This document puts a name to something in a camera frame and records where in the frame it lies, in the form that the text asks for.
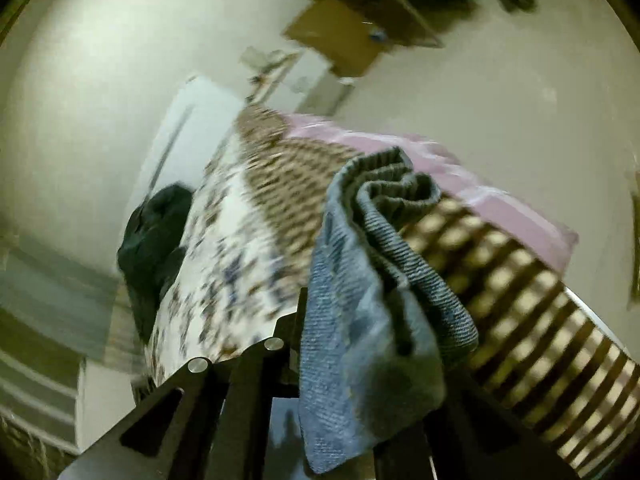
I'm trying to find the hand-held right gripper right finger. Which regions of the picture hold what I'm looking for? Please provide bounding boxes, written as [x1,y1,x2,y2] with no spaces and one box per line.
[372,367,581,480]

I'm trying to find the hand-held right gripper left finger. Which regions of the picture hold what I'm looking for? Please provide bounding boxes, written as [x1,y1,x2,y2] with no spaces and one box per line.
[56,287,309,480]

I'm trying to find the patterned bed blanket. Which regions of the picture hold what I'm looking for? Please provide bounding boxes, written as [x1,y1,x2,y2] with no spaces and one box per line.
[144,104,640,480]

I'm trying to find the dark cloth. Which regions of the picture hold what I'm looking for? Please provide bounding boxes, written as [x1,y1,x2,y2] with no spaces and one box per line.
[116,183,194,345]

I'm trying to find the brown wooden cabinet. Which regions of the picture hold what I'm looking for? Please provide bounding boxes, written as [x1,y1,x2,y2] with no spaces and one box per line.
[282,0,446,80]

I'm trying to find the blue denim pants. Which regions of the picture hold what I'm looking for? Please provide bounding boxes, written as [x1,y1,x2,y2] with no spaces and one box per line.
[299,146,480,475]

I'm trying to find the striped floor mat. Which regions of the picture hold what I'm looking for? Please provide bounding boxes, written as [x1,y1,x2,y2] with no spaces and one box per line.
[0,247,132,456]

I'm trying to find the white door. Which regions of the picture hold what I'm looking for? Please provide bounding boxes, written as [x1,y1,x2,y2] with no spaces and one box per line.
[134,75,247,206]

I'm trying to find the pink bed sheet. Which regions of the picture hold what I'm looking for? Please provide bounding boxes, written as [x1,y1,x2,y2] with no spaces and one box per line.
[284,112,580,273]

